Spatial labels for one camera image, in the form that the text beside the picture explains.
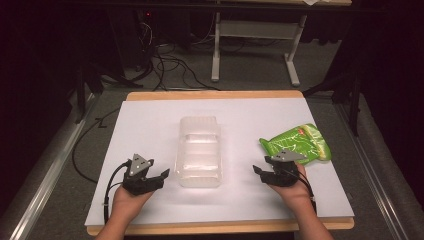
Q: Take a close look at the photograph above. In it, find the white paper sheet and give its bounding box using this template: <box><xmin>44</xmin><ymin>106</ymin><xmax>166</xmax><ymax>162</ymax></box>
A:
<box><xmin>84</xmin><ymin>97</ymin><xmax>355</xmax><ymax>227</ymax></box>

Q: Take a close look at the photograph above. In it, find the clear plastic container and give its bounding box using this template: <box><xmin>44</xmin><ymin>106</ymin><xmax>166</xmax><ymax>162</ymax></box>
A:
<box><xmin>174</xmin><ymin>115</ymin><xmax>224</xmax><ymax>189</ymax></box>

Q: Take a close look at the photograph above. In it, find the left hand-held gripper cable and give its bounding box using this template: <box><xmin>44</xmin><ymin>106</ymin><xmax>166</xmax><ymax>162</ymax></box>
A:
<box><xmin>102</xmin><ymin>159</ymin><xmax>133</xmax><ymax>225</ymax></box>

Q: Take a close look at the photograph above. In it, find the white metal desk frame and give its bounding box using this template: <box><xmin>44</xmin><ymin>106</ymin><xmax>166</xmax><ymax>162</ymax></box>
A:
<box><xmin>210</xmin><ymin>11</ymin><xmax>308</xmax><ymax>88</ymax></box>

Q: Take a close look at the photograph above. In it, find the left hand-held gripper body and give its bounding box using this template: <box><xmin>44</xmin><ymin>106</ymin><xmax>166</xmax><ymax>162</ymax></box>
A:
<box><xmin>122</xmin><ymin>153</ymin><xmax>166</xmax><ymax>197</ymax></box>

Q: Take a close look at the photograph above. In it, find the aluminium rail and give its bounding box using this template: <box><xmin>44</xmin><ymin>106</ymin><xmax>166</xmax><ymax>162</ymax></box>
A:
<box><xmin>0</xmin><ymin>92</ymin><xmax>102</xmax><ymax>240</ymax></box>
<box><xmin>333</xmin><ymin>101</ymin><xmax>424</xmax><ymax>240</ymax></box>

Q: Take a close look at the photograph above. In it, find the tangle of black floor cables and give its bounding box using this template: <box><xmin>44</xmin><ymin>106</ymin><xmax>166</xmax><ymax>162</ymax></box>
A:
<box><xmin>131</xmin><ymin>19</ymin><xmax>222</xmax><ymax>93</ymax></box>

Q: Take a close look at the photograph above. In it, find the right hand-held gripper cable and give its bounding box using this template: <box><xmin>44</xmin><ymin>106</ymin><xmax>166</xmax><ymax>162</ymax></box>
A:
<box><xmin>293</xmin><ymin>171</ymin><xmax>318</xmax><ymax>214</ymax></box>

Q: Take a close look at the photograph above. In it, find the person's left hand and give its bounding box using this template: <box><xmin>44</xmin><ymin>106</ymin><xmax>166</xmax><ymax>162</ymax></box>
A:
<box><xmin>111</xmin><ymin>185</ymin><xmax>155</xmax><ymax>218</ymax></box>

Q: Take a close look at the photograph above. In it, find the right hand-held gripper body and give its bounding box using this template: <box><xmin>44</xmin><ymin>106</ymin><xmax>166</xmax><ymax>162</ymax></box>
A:
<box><xmin>260</xmin><ymin>149</ymin><xmax>308</xmax><ymax>188</ymax></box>

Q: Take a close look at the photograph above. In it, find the long black floor cable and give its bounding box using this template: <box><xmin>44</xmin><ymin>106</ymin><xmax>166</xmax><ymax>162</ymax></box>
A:
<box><xmin>71</xmin><ymin>107</ymin><xmax>122</xmax><ymax>185</ymax></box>

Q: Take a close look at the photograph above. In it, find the person's right hand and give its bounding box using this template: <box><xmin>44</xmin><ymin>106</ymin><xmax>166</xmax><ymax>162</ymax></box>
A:
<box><xmin>267</xmin><ymin>162</ymin><xmax>313</xmax><ymax>205</ymax></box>

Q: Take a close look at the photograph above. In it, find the black metal stand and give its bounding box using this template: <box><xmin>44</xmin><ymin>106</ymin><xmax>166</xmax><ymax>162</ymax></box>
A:
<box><xmin>302</xmin><ymin>64</ymin><xmax>364</xmax><ymax>138</ymax></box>
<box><xmin>74</xmin><ymin>56</ymin><xmax>105</xmax><ymax>125</ymax></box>

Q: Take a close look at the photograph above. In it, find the green snack packet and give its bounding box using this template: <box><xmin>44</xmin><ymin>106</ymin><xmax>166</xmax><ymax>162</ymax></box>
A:
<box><xmin>258</xmin><ymin>123</ymin><xmax>332</xmax><ymax>166</ymax></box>

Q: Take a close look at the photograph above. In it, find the hand-held gripper cable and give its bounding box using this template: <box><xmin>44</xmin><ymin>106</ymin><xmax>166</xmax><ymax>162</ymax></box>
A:
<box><xmin>102</xmin><ymin>159</ymin><xmax>133</xmax><ymax>225</ymax></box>
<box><xmin>293</xmin><ymin>171</ymin><xmax>318</xmax><ymax>214</ymax></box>

